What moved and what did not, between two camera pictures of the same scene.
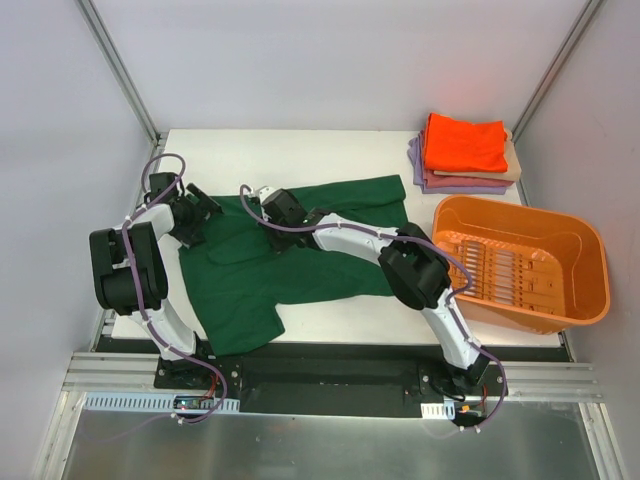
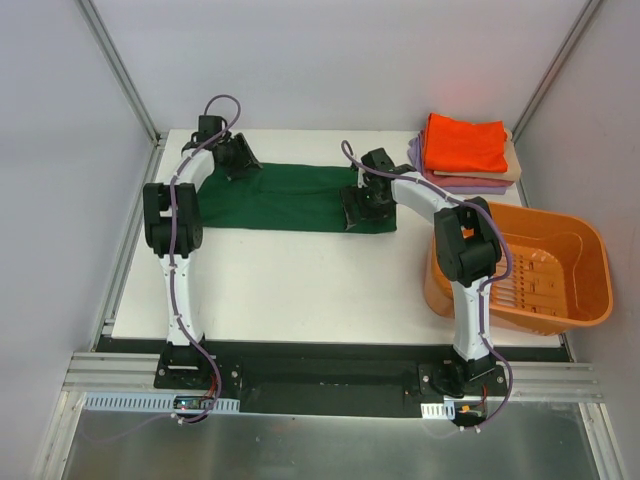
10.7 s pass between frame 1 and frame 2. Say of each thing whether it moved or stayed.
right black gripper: moved
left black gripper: moved
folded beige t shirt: stayed
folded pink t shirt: stayed
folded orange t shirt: stayed
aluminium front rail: stayed
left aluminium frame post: stayed
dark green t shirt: moved
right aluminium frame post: stayed
